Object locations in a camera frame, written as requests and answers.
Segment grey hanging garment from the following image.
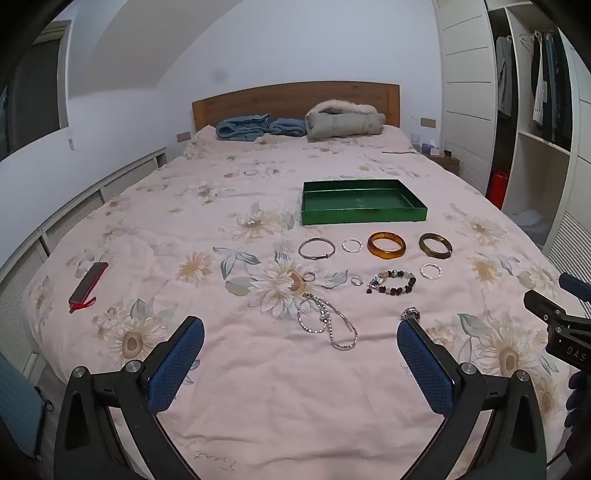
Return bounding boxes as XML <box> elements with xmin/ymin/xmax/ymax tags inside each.
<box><xmin>495</xmin><ymin>36</ymin><xmax>514</xmax><ymax>117</ymax></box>

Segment person's right hand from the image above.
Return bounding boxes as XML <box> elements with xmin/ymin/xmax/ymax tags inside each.
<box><xmin>567</xmin><ymin>369</ymin><xmax>591</xmax><ymax>428</ymax></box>

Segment wooden nightstand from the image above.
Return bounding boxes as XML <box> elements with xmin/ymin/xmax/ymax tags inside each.
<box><xmin>422</xmin><ymin>150</ymin><xmax>461</xmax><ymax>176</ymax></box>

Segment silver chain necklace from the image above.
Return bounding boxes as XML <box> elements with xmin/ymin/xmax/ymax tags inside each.
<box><xmin>296</xmin><ymin>293</ymin><xmax>359</xmax><ymax>350</ymax></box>

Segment light blue folded clothes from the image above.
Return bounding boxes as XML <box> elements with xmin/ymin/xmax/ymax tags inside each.
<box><xmin>508</xmin><ymin>210</ymin><xmax>552</xmax><ymax>236</ymax></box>

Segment window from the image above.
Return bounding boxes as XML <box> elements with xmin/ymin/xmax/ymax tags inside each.
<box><xmin>0</xmin><ymin>21</ymin><xmax>72</xmax><ymax>160</ymax></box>

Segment red fire extinguisher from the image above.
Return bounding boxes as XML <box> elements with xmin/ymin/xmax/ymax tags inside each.
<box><xmin>487</xmin><ymin>170</ymin><xmax>511</xmax><ymax>210</ymax></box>

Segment white striped hanging shirt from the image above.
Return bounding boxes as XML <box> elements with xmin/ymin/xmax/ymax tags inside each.
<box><xmin>531</xmin><ymin>41</ymin><xmax>548</xmax><ymax>126</ymax></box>

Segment white louvred panel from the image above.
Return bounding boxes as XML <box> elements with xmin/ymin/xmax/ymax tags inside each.
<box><xmin>545</xmin><ymin>203</ymin><xmax>591</xmax><ymax>296</ymax></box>

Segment bed with floral sheet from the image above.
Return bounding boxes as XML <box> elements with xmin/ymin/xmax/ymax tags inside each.
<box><xmin>21</xmin><ymin>124</ymin><xmax>585</xmax><ymax>480</ymax></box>

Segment silver bangle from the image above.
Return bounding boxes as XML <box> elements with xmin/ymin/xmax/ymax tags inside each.
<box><xmin>298</xmin><ymin>237</ymin><xmax>336</xmax><ymax>262</ymax></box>

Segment wooden headboard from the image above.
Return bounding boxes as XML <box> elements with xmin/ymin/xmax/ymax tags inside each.
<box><xmin>191</xmin><ymin>81</ymin><xmax>400</xmax><ymax>132</ymax></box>

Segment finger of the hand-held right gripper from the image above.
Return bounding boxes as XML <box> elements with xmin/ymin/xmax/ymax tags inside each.
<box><xmin>558</xmin><ymin>272</ymin><xmax>591</xmax><ymax>301</ymax></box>
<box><xmin>523</xmin><ymin>290</ymin><xmax>566</xmax><ymax>326</ymax></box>

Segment amber bangle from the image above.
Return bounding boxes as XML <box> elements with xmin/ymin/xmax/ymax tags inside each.
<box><xmin>367</xmin><ymin>232</ymin><xmax>407</xmax><ymax>259</ymax></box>

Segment blue fleece blanket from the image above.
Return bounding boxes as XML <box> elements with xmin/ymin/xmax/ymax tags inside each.
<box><xmin>215</xmin><ymin>113</ymin><xmax>274</xmax><ymax>142</ymax></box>

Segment white wardrobe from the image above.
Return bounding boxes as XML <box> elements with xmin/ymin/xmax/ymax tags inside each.
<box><xmin>434</xmin><ymin>0</ymin><xmax>591</xmax><ymax>273</ymax></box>

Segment olive brown bangle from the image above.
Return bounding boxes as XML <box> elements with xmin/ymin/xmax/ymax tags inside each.
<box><xmin>418</xmin><ymin>233</ymin><xmax>453</xmax><ymax>259</ymax></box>

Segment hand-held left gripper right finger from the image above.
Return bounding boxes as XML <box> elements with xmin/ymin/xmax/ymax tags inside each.
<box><xmin>396</xmin><ymin>318</ymin><xmax>548</xmax><ymax>480</ymax></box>

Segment black case with red strap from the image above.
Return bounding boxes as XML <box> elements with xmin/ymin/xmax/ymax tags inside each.
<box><xmin>68</xmin><ymin>261</ymin><xmax>110</xmax><ymax>315</ymax></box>

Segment small blue fleece cloth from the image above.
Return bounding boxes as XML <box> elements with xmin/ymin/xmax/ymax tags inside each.
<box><xmin>270</xmin><ymin>118</ymin><xmax>308</xmax><ymax>138</ymax></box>

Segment green tray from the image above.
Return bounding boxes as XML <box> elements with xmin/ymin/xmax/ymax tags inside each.
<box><xmin>301</xmin><ymin>179</ymin><xmax>428</xmax><ymax>227</ymax></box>

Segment dark beaded bracelet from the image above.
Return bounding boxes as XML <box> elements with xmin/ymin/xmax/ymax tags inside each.
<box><xmin>365</xmin><ymin>269</ymin><xmax>417</xmax><ymax>297</ymax></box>

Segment teal fabric object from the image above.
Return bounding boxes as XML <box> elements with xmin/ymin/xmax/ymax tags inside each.
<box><xmin>0</xmin><ymin>355</ymin><xmax>54</xmax><ymax>462</ymax></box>

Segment beige fur-trimmed jacket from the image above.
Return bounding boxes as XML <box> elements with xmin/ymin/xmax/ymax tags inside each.
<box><xmin>305</xmin><ymin>100</ymin><xmax>386</xmax><ymax>141</ymax></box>

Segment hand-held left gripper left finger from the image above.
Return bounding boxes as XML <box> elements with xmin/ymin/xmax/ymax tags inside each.
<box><xmin>54</xmin><ymin>316</ymin><xmax>205</xmax><ymax>480</ymax></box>

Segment dark hanging clothes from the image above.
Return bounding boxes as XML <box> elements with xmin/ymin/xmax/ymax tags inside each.
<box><xmin>542</xmin><ymin>31</ymin><xmax>574</xmax><ymax>145</ymax></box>

